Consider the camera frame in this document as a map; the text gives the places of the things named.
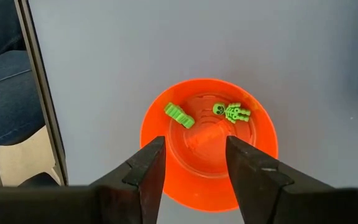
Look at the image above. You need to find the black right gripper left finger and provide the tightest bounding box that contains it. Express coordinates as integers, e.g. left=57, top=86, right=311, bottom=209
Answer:
left=0, top=135, right=167, bottom=224

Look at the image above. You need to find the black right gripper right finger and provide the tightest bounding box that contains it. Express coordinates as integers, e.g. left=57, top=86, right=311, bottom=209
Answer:
left=225, top=135, right=358, bottom=224

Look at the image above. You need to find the orange plastic bowl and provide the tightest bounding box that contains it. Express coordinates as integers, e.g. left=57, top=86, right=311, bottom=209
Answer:
left=139, top=77, right=279, bottom=213

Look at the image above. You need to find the person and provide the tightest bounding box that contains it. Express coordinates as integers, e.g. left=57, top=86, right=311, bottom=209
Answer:
left=0, top=0, right=47, bottom=152

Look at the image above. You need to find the black table frame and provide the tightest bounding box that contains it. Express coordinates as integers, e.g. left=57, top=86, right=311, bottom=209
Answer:
left=13, top=0, right=70, bottom=187

